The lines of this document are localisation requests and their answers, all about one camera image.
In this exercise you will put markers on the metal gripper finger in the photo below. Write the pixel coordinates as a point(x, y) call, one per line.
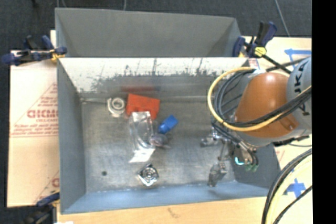
point(216, 175)
point(210, 139)

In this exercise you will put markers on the blue plastic piece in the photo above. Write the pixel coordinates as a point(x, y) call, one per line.
point(168, 124)

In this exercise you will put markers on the small grey-purple thing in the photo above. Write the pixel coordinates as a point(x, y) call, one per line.
point(159, 140)

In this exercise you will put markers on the red-orange block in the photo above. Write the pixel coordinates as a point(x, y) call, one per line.
point(143, 107)

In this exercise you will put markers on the grey metal bin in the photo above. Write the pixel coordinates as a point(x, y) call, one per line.
point(110, 154)

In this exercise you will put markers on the cardboard board with red print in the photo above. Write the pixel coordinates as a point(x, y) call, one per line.
point(31, 139)

